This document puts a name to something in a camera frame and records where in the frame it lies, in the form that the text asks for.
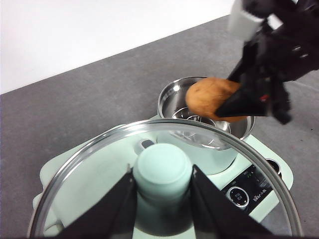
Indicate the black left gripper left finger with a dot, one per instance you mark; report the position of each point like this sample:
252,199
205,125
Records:
109,214

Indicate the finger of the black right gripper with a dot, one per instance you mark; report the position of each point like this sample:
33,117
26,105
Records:
248,59
246,102

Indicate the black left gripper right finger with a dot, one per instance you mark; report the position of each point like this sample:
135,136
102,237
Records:
219,214

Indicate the brown potato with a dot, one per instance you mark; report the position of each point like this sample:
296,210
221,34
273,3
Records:
207,99

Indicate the glass lid with green knob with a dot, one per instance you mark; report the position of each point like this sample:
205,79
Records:
162,171

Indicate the silver black control knob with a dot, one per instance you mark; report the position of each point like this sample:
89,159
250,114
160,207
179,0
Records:
272,166
238,196

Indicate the green breakfast machine base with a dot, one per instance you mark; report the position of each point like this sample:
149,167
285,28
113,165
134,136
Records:
271,154

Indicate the steel steaming rack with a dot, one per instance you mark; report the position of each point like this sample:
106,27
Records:
182,115

